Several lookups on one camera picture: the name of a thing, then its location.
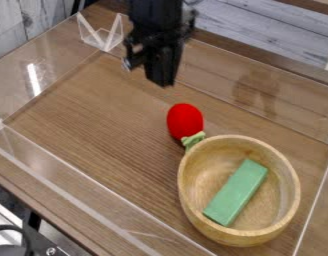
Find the wooden oval bowl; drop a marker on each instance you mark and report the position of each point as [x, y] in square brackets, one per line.
[205, 168]

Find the green rectangular block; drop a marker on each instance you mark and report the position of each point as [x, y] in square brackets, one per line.
[236, 192]

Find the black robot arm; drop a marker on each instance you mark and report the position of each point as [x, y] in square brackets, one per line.
[152, 7]

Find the red plush strawberry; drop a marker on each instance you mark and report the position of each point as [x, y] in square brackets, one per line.
[185, 124]

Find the clear acrylic corner bracket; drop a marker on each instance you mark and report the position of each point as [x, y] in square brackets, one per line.
[103, 39]

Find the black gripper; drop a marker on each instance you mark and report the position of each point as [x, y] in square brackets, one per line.
[153, 42]

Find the black metal table mount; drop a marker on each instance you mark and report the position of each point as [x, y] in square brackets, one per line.
[42, 247]

